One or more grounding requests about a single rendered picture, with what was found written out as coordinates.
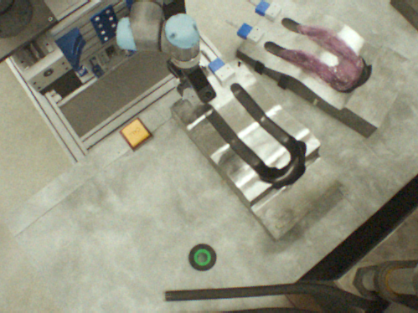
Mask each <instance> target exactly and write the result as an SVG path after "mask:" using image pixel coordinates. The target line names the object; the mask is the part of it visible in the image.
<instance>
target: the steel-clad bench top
mask: <svg viewBox="0 0 418 313"><path fill-rule="evenodd" d="M297 4H299V5H301V6H303V7H304V8H306V9H308V10H311V11H313V12H315V13H321V14H326V15H329V16H332V17H335V18H337V19H339V20H340V21H341V22H342V23H344V24H345V25H347V26H348V27H349V28H351V29H352V30H353V31H354V32H355V33H356V34H357V35H359V36H360V37H361V38H363V39H364V40H366V41H367V42H368V43H370V44H372V45H373V46H375V47H377V48H379V47H380V46H381V44H382V45H383V44H384V45H386V46H388V47H390V48H391V49H393V50H394V51H395V52H397V53H399V54H401V55H403V56H405V57H406V58H407V59H409V60H411V61H413V62H414V63H415V66H414V68H413V69H412V70H411V72H410V74H409V76H408V78H407V79H406V81H405V84H404V85H403V87H401V89H400V91H399V93H398V95H397V97H396V98H395V101H394V102H393V104H392V105H391V108H390V110H389V111H388V112H387V114H386V115H385V117H384V119H383V121H382V123H381V124H380V126H379V128H378V129H377V130H376V131H375V132H374V133H372V135H371V136H370V137H369V138H368V139H367V138H365V137H364V136H361V135H360V134H359V133H358V132H357V131H354V130H353V129H351V128H350V127H348V126H346V125H345V124H343V123H342V122H340V121H338V120H336V118H334V117H332V116H331V115H329V114H328V113H326V112H324V110H322V109H321V108H319V107H317V106H316V105H315V106H313V105H312V103H311V102H309V101H308V100H305V99H304V98H302V97H301V96H300V95H298V94H296V93H294V92H293V91H291V90H289V89H288V88H286V90H284V89H282V88H280V87H279V86H277V85H278V82H276V81H274V80H273V79H272V78H270V77H269V76H268V75H267V74H264V73H263V74H262V75H261V74H259V73H257V72H256V71H255V67H253V66H251V65H249V64H247V63H246V62H244V61H243V60H241V59H240V62H241V63H242V64H243V65H244V66H245V67H246V68H247V69H248V70H249V71H250V72H251V73H252V74H253V75H254V76H255V77H256V78H257V80H258V81H259V82H260V83H261V84H262V85H263V87H264V89H265V90H266V91H267V92H268V94H269V95H270V96H271V97H272V98H273V100H274V101H275V102H276V103H277V104H278V105H279V106H280V107H281V108H282V109H283V110H284V111H285V112H287V113H288V114H289V115H291V116H292V117H293V118H295V119H296V120H297V121H299V122H300V123H302V124H303V125H304V126H305V127H306V129H308V130H309V131H310V132H311V133H312V135H313V136H314V137H315V138H316V139H317V141H318V142H319V143H320V144H321V146H320V148H319V150H318V154H319V155H320V157H321V158H322V159H323V160H324V161H325V162H326V163H327V164H328V165H329V167H330V168H331V169H332V170H333V171H334V172H335V173H336V175H337V176H338V178H339V179H340V180H341V181H342V183H343V185H342V186H341V187H339V188H338V189H337V190H336V191H335V192H333V193H332V195H331V196H329V197H328V198H327V199H325V200H324V201H323V202H322V203H320V204H319V205H318V206H317V207H316V208H315V209H314V210H313V211H312V212H310V213H309V214H308V215H307V216H306V217H305V218H304V219H302V220H301V221H300V222H299V223H297V224H296V225H295V226H294V227H293V228H291V229H290V230H289V231H287V232H286V233H285V234H284V235H282V236H281V237H280V238H279V239H278V240H277V241H274V240H273V239H272V237H271V236H270V235H269V234H268V233H267V232H266V231H265V229H264V228H263V227H262V226H261V224H260V223H259V222H258V221H257V219H256V218H255V217H254V215H253V214H252V213H251V212H250V210H249V209H248V208H247V207H246V206H245V205H244V204H243V202H242V201H241V200H240V199H239V197H238V196H236V195H235V193H234V192H233V191H232V190H231V188H230V187H229V186H228V185H227V183H224V184H223V185H221V184H220V182H221V181H222V179H223V178H222V177H221V176H220V175H219V174H218V173H217V172H216V170H215V168H214V167H213V165H212V164H211V163H210V162H209V160H208V159H207V158H206V157H205V155H204V154H202V153H201V151H200V150H199V149H198V148H197V147H196V146H195V145H194V143H193V142H192V141H191V140H190V138H189V136H188V135H187V134H186V132H185V131H184V130H183V128H182V127H181V126H180V125H179V124H178V123H177V122H176V121H175V119H174V118H173V115H172V112H171V109H170V106H171V105H173V104H174V103H175V102H177V101H178V99H180V98H181V95H180V94H179V93H178V91H177V88H176V89H175V90H173V91H172V92H170V93H169V94H168V95H166V97H164V98H163V99H162V100H160V101H159V102H157V103H156V104H155V105H153V106H154V107H153V106H151V107H150V108H149V109H147V110H146V111H144V112H143V113H141V114H140V115H139V116H138V117H139V118H140V119H141V120H142V122H143V123H144V124H145V125H146V127H147V128H148V129H149V131H150V132H151V133H152V134H153V137H154V138H153V139H151V140H150V141H149V142H148V143H146V144H145V145H144V146H142V147H141V148H139V149H138V150H137V151H135V152H133V151H132V149H131V148H130V147H129V146H128V145H127V143H126V142H125V141H124V140H123V138H122V137H121V135H120V134H119V133H118V132H119V131H120V130H121V129H122V128H123V127H125V126H123V127H122V128H121V129H120V130H119V131H118V132H117V133H116V134H115V135H113V136H111V137H110V138H109V139H107V140H106V141H104V142H103V143H101V144H100V145H99V146H98V147H97V148H95V149H94V150H92V152H90V153H89V154H88V155H86V156H85V157H83V158H82V159H80V160H79V161H78V162H77V163H76V164H74V165H73V166H71V167H70V168H69V169H68V170H67V171H65V172H63V173H62V174H61V175H59V176H58V177H56V179H55V180H53V181H52V182H51V183H50V184H48V185H47V186H46V187H44V188H42V189H41V190H39V191H38V192H36V193H35V194H34V195H33V196H32V197H31V198H30V199H28V200H27V201H26V202H25V203H23V204H22V205H21V206H19V207H18V208H16V209H14V210H13V211H12V212H11V213H10V214H9V215H8V216H6V217H5V218H4V219H3V220H4V222H5V224H6V225H7V226H8V228H9V229H10V231H11V233H12V234H13V236H14V238H15V239H16V240H17V241H18V243H19V245H20V246H21V248H22V251H23V252H24V254H25V255H26V257H27V258H28V260H29V262H30V263H31V265H32V266H33V267H34V268H35V270H36V271H37V273H38V274H39V276H40V278H41V279H42V281H43V282H44V283H45V285H46V286H47V288H48V290H49V292H50V293H51V295H53V297H54V298H55V299H56V301H57V302H58V304H59V306H60V307H61V309H62V311H63V312H64V313H213V312H222V311H232V310H249V309H259V308H264V307H265V306H266V305H268V304H269V303H270V302H271V301H272V300H274V299H275V298H276V297H277V295H267V296H258V297H251V298H235V299H219V300H188V301H178V300H172V301H163V299H162V293H163V292H164V291H171V290H199V289H213V288H228V287H242V286H257V285H284V284H289V283H293V282H294V281H296V280H297V279H298V278H299V277H301V276H302V275H303V274H305V273H306V272H308V270H310V269H311V268H312V267H313V266H314V265H315V264H317V263H318V262H319V261H320V260H321V259H323V258H324V257H325V256H326V255H327V254H328V253H329V252H330V251H331V250H332V249H334V248H335V247H336V246H337V245H338V244H340V243H341V242H342V241H343V240H344V239H346V238H347V237H348V236H349V235H350V234H351V233H352V232H353V231H354V230H355V229H356V228H357V227H358V226H360V225H361V224H362V223H363V222H364V221H366V220H367V219H368V218H369V217H370V216H372V215H373V214H374V213H375V212H376V211H377V210H378V209H379V208H380V207H382V206H383V205H384V204H385V203H387V202H388V201H389V200H390V198H392V197H393V196H394V195H395V194H396V193H397V192H398V191H399V190H400V189H401V188H402V187H403V186H404V185H405V184H406V183H408V182H409V181H410V180H411V179H412V178H413V177H414V176H415V175H416V174H418V31H417V30H416V29H415V28H414V27H413V26H412V25H411V24H410V22H409V21H408V20H407V19H406V18H405V17H404V16H403V15H402V14H400V13H399V12H398V11H397V10H396V9H395V8H394V7H393V6H392V5H391V4H390V0H301V1H300V2H299V3H297ZM238 59H239V58H238ZM197 244H207V245H209V246H211V247H212V248H213V249H214V251H215V253H216V256H217V259H216V263H215V265H214V267H213V268H212V269H210V270H207V271H199V270H196V269H195V268H194V267H193V266H192V265H191V264H190V263H189V261H188V254H189V252H190V250H191V248H192V247H194V246H195V245H197Z"/></svg>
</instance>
